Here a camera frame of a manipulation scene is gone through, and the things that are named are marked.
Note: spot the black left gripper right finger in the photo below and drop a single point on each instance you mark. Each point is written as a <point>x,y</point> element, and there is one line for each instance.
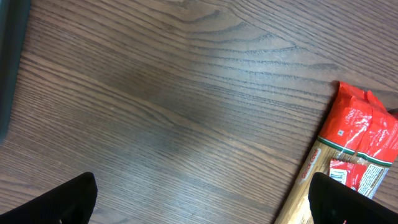
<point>332,202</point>

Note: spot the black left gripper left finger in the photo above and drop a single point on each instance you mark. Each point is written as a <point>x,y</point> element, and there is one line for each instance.
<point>69,203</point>

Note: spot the orange spaghetti package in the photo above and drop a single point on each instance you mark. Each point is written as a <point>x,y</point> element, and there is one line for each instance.
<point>356,146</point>

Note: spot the grey plastic mesh basket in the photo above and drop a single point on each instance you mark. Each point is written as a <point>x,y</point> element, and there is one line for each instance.
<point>14,18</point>

